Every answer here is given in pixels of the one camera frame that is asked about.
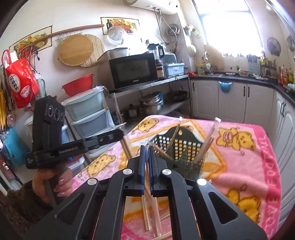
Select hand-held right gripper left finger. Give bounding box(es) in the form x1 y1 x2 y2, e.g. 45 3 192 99
24 145 149 240

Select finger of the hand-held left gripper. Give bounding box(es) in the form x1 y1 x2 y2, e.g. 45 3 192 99
82 128 124 153

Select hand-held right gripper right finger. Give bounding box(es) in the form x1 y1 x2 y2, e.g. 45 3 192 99
149 145 269 240

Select bunch of chopsticks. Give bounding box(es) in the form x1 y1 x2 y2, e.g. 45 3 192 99
122 137 173 240

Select grey plastic utensil basket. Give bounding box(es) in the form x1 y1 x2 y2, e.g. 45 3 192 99
147 126 205 179

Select person's left forearm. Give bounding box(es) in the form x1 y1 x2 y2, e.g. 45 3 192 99
0 180 57 240

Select person's left hand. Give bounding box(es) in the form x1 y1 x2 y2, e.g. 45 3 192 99
32 166 74 205

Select blue plastic bag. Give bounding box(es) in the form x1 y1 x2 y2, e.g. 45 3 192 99
4 128 31 167

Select small lidded steel pot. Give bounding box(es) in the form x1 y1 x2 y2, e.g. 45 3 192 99
127 104 139 118

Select pastel plastic drawer tower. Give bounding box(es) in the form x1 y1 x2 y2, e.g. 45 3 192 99
61 86 116 162

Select stacked steel steamer pots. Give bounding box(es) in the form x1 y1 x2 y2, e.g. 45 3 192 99
138 92 164 113

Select red plastic basin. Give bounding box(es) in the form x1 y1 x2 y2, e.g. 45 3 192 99
61 74 95 97

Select stainless steel rack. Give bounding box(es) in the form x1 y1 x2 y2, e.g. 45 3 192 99
108 74 193 130

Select red shopping bag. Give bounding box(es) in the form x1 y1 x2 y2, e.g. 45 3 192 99
2 49 40 109

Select black microwave oven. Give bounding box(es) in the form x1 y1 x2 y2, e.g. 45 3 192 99
108 53 159 91

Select pink printed blanket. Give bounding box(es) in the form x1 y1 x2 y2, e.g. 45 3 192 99
77 114 283 240

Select black wok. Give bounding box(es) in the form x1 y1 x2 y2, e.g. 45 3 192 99
167 90 188 102

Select steel tray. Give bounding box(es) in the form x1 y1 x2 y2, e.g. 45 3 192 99
101 47 130 61

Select round bamboo mat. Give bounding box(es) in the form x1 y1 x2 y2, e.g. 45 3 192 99
79 34 105 68

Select round bamboo board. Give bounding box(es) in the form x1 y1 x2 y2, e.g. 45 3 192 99
58 35 94 67

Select grey-blue dish drainer box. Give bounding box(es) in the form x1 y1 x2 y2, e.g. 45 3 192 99
163 62 185 78

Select white base cabinets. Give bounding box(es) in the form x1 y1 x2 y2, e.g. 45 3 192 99
189 77 295 222

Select black kitchen countertop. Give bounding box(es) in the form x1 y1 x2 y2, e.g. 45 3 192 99
188 71 295 102

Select blue hanging waste bin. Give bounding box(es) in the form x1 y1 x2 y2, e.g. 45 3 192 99
218 80 232 95

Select long wooden rolling pin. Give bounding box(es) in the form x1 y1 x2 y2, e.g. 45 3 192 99
17 24 105 52

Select wooden cutting board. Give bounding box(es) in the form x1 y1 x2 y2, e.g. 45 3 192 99
204 44 224 72

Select white water heater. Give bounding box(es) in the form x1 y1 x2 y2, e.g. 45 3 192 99
123 0 180 15

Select blue knife holder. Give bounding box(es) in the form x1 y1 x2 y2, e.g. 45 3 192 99
246 54 261 72

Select black spice rack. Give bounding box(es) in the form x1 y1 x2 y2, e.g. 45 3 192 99
260 59 278 80

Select kitchen window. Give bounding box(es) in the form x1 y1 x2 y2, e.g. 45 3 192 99
194 0 264 57

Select row of seasoning bottles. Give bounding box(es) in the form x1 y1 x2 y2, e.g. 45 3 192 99
278 65 295 86

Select fruit wall poster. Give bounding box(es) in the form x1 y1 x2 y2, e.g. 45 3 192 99
9 25 53 56
100 17 140 35

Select coiled metal hose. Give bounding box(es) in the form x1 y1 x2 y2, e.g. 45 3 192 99
166 23 181 37

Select small wall fan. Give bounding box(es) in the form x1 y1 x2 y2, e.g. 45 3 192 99
267 37 282 56

